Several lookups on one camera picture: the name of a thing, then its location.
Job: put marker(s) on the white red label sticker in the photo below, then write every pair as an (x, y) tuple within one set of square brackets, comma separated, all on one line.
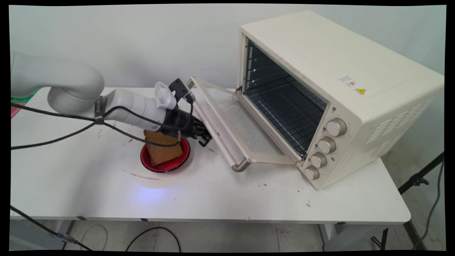
[(347, 81)]

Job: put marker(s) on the large silver oven knob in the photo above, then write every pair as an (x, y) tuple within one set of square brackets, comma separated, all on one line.
[(336, 127)]

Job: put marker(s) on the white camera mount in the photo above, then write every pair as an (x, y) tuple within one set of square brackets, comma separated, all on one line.
[(164, 96)]

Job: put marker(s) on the black tripod stand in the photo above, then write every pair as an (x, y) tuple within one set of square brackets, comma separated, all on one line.
[(419, 177)]

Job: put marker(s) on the cream glass oven door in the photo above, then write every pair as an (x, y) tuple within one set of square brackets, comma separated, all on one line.
[(231, 124)]

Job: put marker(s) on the brown bread slice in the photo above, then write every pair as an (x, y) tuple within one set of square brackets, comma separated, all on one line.
[(163, 153)]

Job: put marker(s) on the yellow warning sticker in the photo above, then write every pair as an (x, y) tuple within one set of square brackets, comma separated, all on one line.
[(360, 91)]

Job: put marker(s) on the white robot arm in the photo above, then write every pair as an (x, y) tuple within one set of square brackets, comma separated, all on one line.
[(71, 85)]

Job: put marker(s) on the red plate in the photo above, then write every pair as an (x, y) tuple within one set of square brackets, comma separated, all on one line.
[(170, 165)]

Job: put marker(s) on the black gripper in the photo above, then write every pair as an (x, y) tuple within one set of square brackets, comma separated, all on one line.
[(179, 122)]

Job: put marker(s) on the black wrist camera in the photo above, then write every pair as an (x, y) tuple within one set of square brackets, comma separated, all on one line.
[(178, 89)]

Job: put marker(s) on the red foam mat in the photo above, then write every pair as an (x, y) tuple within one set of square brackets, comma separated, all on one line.
[(15, 110)]

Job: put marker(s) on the cream toaster oven body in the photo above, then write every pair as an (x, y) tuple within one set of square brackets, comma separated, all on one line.
[(355, 71)]

